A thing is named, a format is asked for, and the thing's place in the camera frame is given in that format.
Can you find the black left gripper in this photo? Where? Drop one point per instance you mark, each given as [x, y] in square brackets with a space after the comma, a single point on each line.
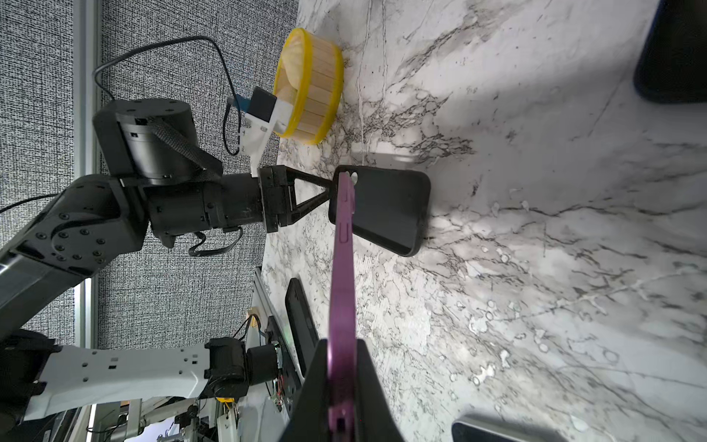
[280, 206]

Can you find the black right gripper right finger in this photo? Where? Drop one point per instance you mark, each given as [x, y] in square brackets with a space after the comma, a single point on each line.
[373, 419]

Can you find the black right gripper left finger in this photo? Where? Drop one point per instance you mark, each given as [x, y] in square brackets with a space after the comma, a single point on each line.
[310, 421]

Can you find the purple phone black screen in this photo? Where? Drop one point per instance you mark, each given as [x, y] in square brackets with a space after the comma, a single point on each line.
[341, 368]

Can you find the black phone case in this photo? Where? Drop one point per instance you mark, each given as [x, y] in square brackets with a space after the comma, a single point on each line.
[672, 66]
[391, 207]

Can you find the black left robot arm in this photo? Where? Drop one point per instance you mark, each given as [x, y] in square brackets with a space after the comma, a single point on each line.
[159, 182]

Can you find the black phone front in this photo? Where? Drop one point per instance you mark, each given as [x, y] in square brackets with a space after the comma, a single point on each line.
[302, 324]

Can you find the black phone middle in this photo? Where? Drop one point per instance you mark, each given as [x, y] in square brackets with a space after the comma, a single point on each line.
[485, 429]

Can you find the yellow bamboo steamer basket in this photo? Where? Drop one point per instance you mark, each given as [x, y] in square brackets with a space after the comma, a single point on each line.
[309, 77]

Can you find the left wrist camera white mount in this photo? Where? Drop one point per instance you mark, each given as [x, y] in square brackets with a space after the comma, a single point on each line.
[263, 114]

